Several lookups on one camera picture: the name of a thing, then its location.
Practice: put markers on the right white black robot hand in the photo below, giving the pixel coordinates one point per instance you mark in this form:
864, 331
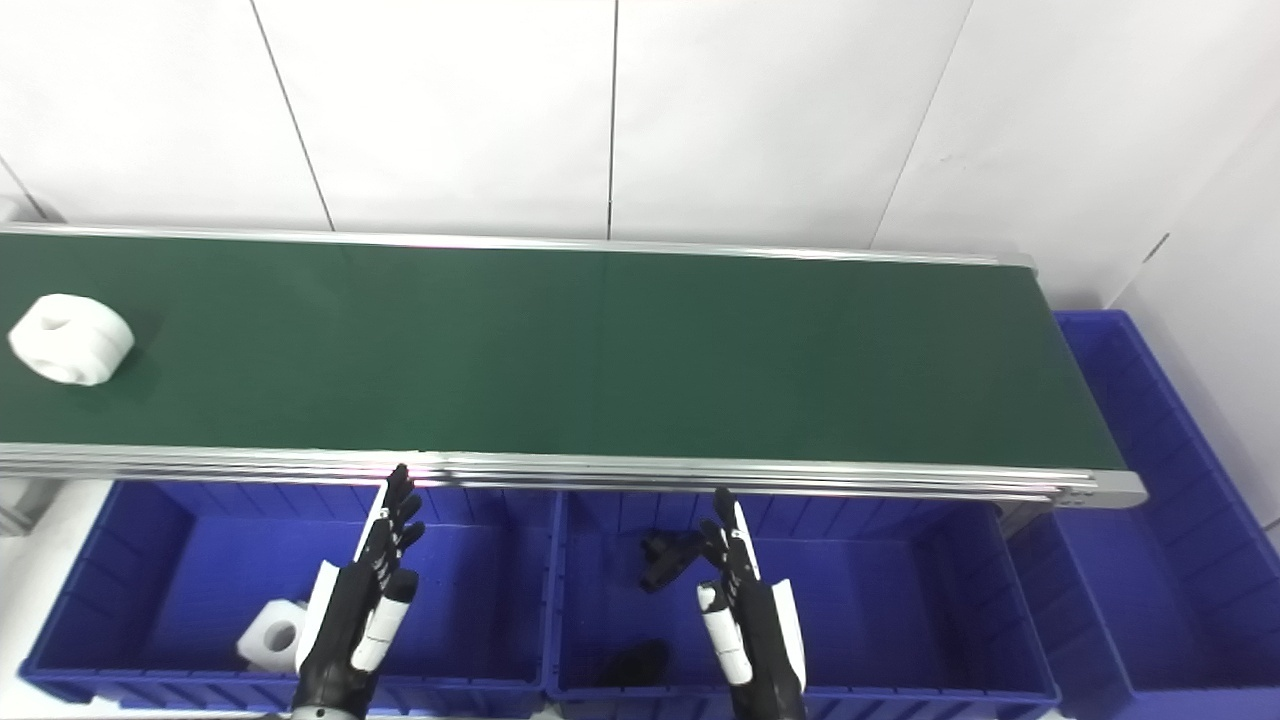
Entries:
750, 630

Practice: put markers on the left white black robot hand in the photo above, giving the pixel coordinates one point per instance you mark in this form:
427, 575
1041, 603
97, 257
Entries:
345, 620

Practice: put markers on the black clip-shaped part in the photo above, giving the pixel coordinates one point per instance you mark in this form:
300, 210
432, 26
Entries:
660, 570

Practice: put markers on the black rounded part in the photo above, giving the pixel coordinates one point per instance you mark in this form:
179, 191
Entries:
640, 665

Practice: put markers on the green conveyor belt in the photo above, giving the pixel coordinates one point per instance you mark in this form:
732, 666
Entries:
600, 350

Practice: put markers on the large blue plastic bin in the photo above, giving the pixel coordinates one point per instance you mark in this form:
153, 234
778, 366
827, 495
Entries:
1150, 560

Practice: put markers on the grey conveyor support frame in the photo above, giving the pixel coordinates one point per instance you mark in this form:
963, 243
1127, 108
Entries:
25, 505

